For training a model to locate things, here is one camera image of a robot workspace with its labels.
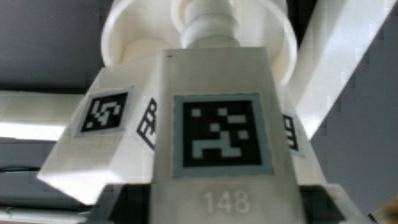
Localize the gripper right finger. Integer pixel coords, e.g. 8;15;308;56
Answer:
301;184;375;224

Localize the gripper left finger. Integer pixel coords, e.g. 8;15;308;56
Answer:
87;184;151;224

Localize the white round stool seat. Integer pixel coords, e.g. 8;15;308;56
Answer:
102;0;297;85

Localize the white front barrier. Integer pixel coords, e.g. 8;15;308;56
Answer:
0;90;84;141

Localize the white right barrier block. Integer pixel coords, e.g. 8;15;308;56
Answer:
288;0;397;137

